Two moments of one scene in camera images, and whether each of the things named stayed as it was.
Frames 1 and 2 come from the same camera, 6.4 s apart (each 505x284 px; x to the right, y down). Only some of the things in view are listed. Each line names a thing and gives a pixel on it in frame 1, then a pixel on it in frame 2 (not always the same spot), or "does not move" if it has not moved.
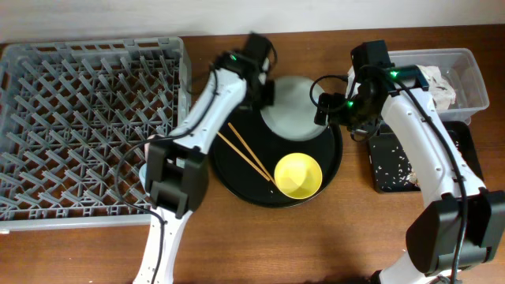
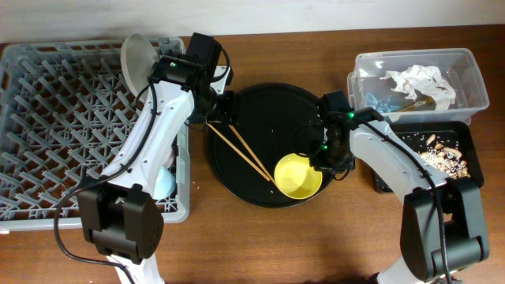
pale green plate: [292, 115] → [137, 57]
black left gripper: [270, 97] → [227, 113]
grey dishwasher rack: [74, 120] does not move
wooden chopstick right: [256, 158] does not move
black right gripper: [338, 117] → [319, 163]
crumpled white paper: [440, 91] does not move
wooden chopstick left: [243, 155] does not move
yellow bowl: [298, 176] does not move
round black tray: [245, 155] does not move
